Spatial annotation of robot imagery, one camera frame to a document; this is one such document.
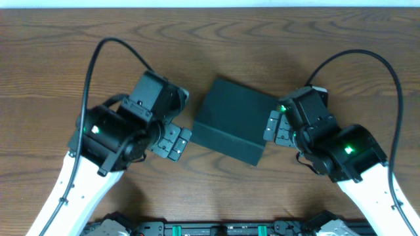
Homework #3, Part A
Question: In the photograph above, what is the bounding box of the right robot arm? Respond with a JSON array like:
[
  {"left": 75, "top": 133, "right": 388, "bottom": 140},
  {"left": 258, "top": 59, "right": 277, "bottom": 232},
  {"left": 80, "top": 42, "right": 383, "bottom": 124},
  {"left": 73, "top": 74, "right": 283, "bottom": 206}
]
[{"left": 263, "top": 86, "right": 419, "bottom": 235}]

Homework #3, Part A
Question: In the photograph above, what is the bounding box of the dark green box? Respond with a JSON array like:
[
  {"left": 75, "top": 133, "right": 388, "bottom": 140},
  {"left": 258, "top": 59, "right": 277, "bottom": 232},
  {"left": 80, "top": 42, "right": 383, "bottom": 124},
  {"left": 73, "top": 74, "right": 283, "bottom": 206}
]
[{"left": 191, "top": 79, "right": 278, "bottom": 166}]

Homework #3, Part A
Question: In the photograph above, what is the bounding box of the right black cable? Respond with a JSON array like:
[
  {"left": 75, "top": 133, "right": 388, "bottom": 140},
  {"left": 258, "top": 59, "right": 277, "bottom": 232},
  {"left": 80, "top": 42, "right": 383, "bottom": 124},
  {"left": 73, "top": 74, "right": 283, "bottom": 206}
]
[{"left": 304, "top": 49, "right": 419, "bottom": 236}]

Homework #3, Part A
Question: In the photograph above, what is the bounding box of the left black cable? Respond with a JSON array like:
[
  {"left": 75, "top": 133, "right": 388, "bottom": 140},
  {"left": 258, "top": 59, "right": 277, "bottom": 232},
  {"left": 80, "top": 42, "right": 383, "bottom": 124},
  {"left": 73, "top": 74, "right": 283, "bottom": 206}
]
[{"left": 37, "top": 37, "right": 155, "bottom": 236}]

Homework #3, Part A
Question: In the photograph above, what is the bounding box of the black cable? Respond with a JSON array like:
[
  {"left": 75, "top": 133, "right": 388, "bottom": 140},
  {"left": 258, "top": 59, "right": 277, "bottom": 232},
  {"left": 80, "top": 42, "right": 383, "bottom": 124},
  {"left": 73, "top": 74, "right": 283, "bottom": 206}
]
[
  {"left": 37, "top": 37, "right": 155, "bottom": 236},
  {"left": 304, "top": 49, "right": 419, "bottom": 236}
]

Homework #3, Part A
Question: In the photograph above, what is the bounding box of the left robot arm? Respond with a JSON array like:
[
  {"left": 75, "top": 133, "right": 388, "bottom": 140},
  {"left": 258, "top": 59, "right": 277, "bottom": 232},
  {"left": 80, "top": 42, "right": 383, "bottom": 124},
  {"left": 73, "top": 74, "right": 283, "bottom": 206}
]
[{"left": 28, "top": 71, "right": 192, "bottom": 235}]

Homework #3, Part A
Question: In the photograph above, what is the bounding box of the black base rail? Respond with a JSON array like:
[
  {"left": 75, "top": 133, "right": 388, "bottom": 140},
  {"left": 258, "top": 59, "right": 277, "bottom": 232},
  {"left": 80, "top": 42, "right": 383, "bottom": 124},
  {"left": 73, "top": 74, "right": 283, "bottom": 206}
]
[{"left": 80, "top": 210, "right": 376, "bottom": 236}]

